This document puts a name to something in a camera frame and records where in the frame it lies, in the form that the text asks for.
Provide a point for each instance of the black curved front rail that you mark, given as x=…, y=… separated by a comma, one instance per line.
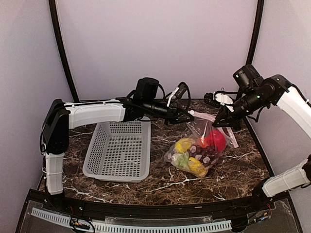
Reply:
x=238, y=208

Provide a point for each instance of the yellow squash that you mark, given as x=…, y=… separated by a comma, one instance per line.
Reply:
x=196, y=168
x=183, y=145

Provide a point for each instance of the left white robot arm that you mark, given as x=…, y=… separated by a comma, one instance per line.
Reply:
x=63, y=117

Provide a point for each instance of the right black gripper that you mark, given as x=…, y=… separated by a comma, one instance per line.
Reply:
x=234, y=120

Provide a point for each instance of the white slotted cable duct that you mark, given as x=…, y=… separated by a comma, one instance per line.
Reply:
x=135, y=225

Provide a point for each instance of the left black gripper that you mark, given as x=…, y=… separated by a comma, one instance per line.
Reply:
x=172, y=115

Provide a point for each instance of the dark red grape bunch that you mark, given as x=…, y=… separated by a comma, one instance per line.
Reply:
x=204, y=155

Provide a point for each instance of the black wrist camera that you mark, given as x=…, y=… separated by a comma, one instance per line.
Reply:
x=146, y=89
x=247, y=78

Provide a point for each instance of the right black frame post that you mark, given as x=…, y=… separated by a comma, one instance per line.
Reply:
x=255, y=32

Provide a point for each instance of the red bell pepper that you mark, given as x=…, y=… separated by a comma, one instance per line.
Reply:
x=216, y=139

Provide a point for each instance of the clear zip top bag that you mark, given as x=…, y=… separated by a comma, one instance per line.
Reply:
x=201, y=127

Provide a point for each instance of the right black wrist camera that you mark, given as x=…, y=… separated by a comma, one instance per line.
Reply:
x=247, y=78

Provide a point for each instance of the small orange pumpkin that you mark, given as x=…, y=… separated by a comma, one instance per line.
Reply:
x=202, y=142

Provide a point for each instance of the white cauliflower with leaves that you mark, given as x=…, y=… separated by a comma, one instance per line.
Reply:
x=180, y=160

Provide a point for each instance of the left black frame post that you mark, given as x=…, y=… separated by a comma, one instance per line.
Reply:
x=61, y=50

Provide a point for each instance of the white perforated plastic basket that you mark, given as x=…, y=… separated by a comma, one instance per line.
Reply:
x=119, y=152

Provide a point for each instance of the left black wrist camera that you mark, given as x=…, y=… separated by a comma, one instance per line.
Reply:
x=146, y=89

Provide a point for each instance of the black frame post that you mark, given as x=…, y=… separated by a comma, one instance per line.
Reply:
x=61, y=50
x=255, y=32

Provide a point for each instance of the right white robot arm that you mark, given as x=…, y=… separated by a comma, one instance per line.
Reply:
x=277, y=91

